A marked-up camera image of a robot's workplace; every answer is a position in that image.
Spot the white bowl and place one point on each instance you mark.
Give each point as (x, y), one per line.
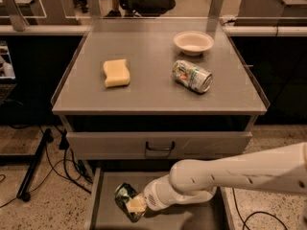
(193, 43)

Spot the white and green can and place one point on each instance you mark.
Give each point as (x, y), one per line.
(192, 76)

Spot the upper grey drawer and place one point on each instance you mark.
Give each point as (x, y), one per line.
(131, 145)

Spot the grey drawer cabinet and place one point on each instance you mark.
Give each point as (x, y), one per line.
(153, 101)

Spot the grey desk left background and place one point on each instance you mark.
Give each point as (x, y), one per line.
(39, 12)

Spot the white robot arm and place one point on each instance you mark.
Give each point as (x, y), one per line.
(189, 181)

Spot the yellow sponge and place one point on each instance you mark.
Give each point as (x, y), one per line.
(116, 72)

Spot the black drawer handle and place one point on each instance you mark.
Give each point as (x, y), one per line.
(148, 146)

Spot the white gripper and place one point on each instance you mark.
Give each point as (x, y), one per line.
(153, 195)

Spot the green soda can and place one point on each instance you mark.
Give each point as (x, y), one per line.
(123, 194)

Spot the black stand leg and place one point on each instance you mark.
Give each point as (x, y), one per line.
(23, 193)

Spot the laptop computer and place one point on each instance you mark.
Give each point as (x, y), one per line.
(7, 75)

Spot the open middle drawer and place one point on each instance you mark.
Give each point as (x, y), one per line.
(104, 213)

